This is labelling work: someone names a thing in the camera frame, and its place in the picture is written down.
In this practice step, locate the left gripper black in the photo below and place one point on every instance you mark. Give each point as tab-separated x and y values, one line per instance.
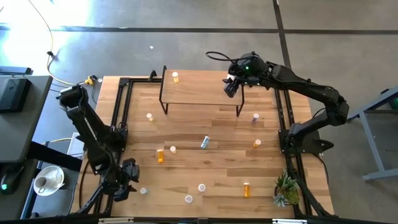
129	172

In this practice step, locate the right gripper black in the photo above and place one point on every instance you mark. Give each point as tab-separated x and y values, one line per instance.
250	70

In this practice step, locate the blue bottle with pink pills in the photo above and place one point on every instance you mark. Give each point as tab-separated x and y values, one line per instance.
255	117

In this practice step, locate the orange pill bottle white cap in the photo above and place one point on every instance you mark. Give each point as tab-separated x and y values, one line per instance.
257	143
160	156
246	190

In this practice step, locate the pale yellow pill bottle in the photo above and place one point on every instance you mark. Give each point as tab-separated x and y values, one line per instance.
150	117
175	76
173	149

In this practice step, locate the clear bottle blue white capsules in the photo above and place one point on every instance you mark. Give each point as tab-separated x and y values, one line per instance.
188	199

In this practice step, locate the clear bottle pink label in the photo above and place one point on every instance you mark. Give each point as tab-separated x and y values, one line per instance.
201	187

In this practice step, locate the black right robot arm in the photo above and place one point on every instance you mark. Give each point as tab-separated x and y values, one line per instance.
304	84

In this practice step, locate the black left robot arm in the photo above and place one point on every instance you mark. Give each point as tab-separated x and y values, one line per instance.
87	121

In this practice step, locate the wooden shelf black metal legs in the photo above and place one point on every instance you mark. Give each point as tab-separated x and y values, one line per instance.
202	88

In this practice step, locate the silver aluminium profile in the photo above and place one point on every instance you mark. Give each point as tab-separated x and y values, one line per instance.
116	221
289	221

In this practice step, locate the white crumpled napkin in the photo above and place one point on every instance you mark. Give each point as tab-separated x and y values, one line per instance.
56	178

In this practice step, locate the white cup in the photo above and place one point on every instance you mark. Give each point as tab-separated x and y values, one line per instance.
42	183

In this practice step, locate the black computer mouse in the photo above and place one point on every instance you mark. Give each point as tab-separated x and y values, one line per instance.
11	182

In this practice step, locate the grey desk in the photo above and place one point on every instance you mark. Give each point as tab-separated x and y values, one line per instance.
28	130

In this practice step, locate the small potted succulent plant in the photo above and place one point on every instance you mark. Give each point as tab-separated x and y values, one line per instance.
286	189

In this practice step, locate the black box device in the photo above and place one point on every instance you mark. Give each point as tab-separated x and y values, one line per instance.
14	95

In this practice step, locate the flat dark device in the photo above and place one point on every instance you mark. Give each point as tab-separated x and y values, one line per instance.
15	70

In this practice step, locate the grey side table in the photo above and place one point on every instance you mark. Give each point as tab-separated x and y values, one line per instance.
379	175

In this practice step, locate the black aluminium table frame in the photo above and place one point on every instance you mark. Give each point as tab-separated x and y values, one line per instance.
124	81

